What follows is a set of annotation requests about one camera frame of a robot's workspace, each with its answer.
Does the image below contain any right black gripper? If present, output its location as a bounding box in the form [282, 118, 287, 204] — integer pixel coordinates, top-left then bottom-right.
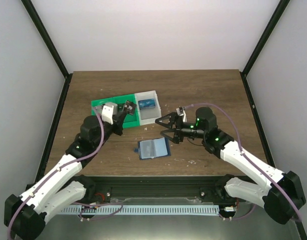
[155, 112, 206, 144]

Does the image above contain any green bin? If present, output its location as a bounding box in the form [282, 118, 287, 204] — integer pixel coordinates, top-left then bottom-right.
[90, 97, 117, 116]
[113, 94, 140, 129]

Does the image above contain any grey credit card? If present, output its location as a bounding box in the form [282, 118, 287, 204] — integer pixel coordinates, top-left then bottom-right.
[122, 100, 137, 115]

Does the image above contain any white translucent bin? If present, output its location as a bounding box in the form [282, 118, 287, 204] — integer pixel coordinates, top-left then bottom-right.
[134, 90, 162, 126]

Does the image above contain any blue card holder wallet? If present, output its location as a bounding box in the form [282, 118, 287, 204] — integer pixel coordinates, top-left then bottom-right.
[133, 137, 171, 160]

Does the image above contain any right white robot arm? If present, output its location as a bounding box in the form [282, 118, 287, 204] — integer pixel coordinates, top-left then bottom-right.
[155, 106, 306, 225]

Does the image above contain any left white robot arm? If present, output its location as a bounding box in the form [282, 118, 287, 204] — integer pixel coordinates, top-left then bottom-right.
[3, 101, 136, 240]

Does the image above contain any blue card stack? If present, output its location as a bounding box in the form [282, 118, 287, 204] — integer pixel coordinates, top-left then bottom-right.
[138, 98, 156, 110]

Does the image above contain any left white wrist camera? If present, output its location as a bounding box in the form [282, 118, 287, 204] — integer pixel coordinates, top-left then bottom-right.
[101, 102, 118, 125]

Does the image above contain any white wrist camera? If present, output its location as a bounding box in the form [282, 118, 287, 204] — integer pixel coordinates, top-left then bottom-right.
[176, 106, 187, 123]
[101, 102, 118, 125]

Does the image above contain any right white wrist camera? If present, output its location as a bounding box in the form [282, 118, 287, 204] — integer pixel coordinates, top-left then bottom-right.
[176, 106, 187, 123]

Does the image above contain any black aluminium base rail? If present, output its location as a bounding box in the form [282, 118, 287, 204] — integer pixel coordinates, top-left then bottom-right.
[70, 174, 236, 203]

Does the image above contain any light blue slotted cable duct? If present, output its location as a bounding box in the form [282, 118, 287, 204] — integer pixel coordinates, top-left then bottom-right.
[60, 205, 220, 217]

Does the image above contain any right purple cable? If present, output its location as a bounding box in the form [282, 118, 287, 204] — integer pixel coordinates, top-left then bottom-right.
[184, 102, 302, 222]

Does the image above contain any purple cable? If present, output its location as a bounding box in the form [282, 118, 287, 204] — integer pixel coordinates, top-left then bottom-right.
[184, 102, 302, 222]
[7, 106, 106, 240]

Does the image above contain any left black frame post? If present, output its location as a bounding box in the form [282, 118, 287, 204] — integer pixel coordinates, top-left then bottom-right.
[20, 0, 70, 78]

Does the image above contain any black frame post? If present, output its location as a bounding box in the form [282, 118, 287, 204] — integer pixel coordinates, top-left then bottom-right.
[20, 0, 70, 78]
[242, 0, 291, 76]

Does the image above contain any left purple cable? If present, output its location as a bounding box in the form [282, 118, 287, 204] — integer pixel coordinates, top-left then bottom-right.
[7, 106, 106, 240]

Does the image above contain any right black frame post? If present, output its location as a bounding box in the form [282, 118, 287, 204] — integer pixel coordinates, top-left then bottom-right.
[242, 0, 291, 76]

